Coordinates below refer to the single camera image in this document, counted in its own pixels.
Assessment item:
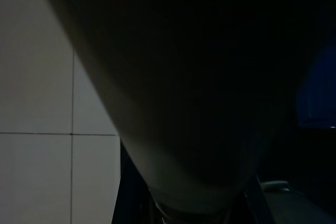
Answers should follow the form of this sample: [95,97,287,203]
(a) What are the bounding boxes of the blue round trash bin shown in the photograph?
[296,40,336,128]

